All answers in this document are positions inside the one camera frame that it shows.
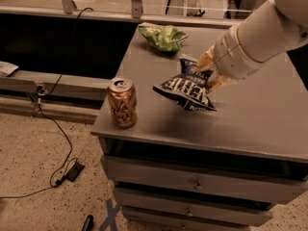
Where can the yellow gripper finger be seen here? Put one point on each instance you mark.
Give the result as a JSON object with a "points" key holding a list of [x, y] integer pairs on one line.
{"points": [[216, 81], [206, 61]]}

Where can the blue chip bag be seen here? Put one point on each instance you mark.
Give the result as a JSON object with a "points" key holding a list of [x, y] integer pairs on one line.
{"points": [[189, 88]]}

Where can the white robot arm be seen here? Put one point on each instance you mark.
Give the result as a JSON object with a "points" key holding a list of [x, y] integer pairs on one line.
{"points": [[275, 27]]}

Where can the green chip bag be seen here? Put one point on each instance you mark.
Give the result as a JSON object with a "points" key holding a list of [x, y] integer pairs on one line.
{"points": [[163, 38]]}

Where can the orange soda can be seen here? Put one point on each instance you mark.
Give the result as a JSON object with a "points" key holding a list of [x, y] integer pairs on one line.
{"points": [[122, 98]]}

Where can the grey drawer cabinet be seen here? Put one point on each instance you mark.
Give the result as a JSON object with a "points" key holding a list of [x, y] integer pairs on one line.
{"points": [[259, 126]]}

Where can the top drawer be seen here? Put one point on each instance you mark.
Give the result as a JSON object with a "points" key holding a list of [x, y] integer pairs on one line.
{"points": [[201, 180]]}

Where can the drawer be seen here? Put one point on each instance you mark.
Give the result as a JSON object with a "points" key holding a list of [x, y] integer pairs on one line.
{"points": [[201, 180], [190, 207], [184, 223]]}

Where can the middle drawer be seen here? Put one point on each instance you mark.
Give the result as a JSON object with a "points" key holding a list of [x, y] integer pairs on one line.
{"points": [[190, 207]]}

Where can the bottom drawer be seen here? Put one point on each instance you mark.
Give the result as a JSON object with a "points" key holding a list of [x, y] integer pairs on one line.
{"points": [[184, 223]]}

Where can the blue tape cross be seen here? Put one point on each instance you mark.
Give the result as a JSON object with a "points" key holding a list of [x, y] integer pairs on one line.
{"points": [[110, 220]]}

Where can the black power adapter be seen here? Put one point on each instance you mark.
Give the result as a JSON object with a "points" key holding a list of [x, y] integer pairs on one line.
{"points": [[74, 172]]}

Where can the black object on floor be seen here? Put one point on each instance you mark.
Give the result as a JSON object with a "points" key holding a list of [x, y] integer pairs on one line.
{"points": [[88, 223]]}

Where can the white packet on ledge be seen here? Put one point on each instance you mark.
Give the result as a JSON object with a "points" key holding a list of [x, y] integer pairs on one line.
{"points": [[7, 69]]}

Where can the metal railing frame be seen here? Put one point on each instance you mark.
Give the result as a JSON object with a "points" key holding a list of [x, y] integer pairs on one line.
{"points": [[198, 13]]}

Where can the metal clamp bracket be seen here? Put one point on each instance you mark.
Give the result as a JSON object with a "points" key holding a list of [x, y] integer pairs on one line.
{"points": [[41, 91]]}

